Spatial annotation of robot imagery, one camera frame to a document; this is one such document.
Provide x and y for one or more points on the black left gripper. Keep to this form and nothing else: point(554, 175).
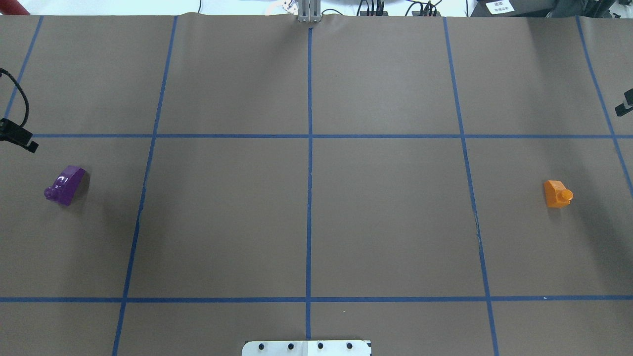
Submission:
point(19, 136)

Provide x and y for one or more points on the front camera clamp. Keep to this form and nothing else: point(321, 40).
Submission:
point(309, 11)

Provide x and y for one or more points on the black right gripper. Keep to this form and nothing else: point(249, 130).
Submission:
point(625, 105)

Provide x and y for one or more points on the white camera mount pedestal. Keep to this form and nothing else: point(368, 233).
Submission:
point(308, 348)

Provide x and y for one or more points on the orange trapezoid block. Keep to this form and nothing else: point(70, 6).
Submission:
point(557, 195)

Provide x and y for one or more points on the purple trapezoid block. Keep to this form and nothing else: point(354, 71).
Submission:
point(66, 185)

